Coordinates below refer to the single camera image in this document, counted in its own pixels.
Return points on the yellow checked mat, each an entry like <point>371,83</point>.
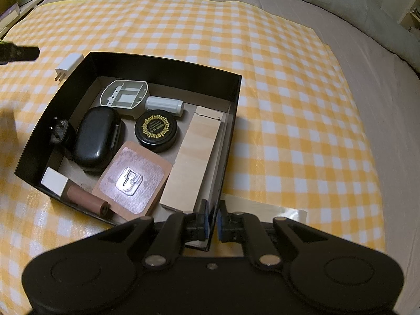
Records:
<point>279,105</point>

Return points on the brown tube with white cap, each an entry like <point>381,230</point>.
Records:
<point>54,178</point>

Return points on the white cylinder bottle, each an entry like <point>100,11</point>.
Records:
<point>164,105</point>

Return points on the white plastic holder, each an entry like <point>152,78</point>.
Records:
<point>113,93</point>

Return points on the wooden bedside shelf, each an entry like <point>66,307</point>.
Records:
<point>13,16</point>

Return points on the white charger plug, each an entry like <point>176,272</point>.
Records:
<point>70,62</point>

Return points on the black oval case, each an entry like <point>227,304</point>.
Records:
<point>95,137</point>

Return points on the wooden block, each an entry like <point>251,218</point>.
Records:
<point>193,157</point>

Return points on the round black tin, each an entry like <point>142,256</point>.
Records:
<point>154,128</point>

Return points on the black cardboard box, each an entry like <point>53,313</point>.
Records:
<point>164,64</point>

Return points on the black charger plug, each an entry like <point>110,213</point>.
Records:
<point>60,131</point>

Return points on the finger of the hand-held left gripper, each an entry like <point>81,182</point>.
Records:
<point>19,54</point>

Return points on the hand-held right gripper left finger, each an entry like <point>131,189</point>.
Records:
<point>205,218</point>

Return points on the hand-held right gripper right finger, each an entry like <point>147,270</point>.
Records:
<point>223,218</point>

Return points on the white wall shelf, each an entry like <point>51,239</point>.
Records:
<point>413,19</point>

